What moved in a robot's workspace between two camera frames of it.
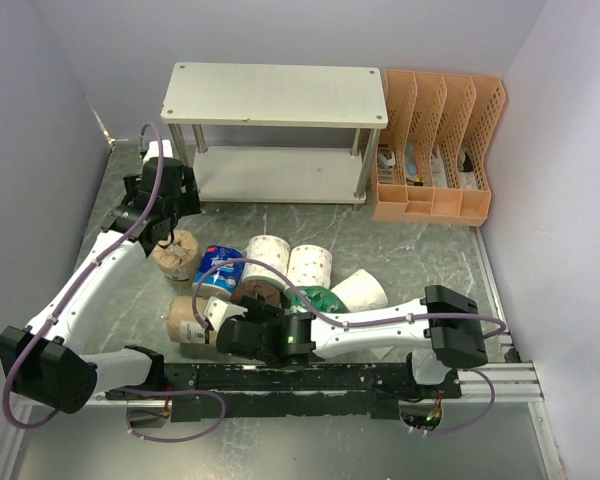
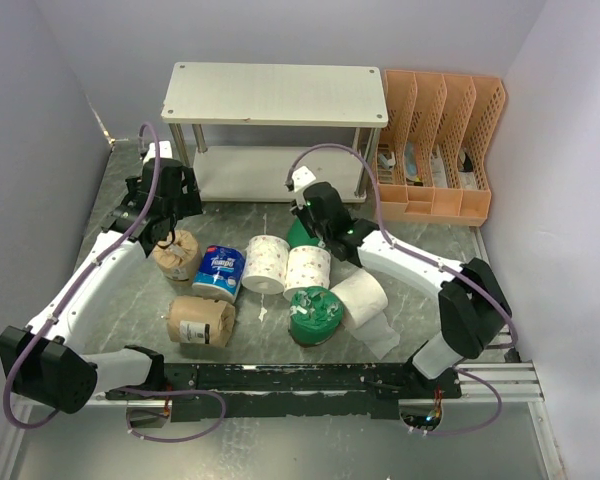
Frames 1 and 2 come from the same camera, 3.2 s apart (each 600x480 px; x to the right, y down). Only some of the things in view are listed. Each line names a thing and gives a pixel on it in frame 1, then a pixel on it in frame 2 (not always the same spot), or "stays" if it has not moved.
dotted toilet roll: (310, 265) stays
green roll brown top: (264, 286) to (298, 236)
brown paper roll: (181, 261) stays
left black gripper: (188, 201) stays
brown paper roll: (183, 325) stays
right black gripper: (259, 310) to (300, 210)
